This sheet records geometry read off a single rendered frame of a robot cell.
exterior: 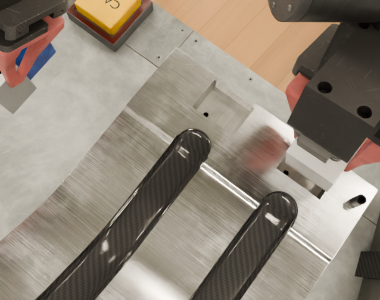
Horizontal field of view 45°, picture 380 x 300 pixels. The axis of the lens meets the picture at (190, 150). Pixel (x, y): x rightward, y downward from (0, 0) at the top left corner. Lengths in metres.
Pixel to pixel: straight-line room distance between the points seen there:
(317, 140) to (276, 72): 0.34
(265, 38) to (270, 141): 0.19
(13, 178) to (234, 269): 0.29
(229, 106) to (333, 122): 0.26
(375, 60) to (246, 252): 0.24
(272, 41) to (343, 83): 0.37
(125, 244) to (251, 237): 0.13
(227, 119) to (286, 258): 0.16
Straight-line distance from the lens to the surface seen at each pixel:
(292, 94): 0.37
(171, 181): 0.47
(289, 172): 0.51
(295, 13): 0.27
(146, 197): 0.47
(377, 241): 0.58
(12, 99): 0.48
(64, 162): 0.58
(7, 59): 0.39
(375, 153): 0.37
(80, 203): 0.48
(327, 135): 0.28
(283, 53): 0.63
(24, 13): 0.38
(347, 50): 0.30
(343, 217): 0.49
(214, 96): 0.52
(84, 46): 0.63
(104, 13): 0.60
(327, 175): 0.42
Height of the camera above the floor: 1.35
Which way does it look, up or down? 75 degrees down
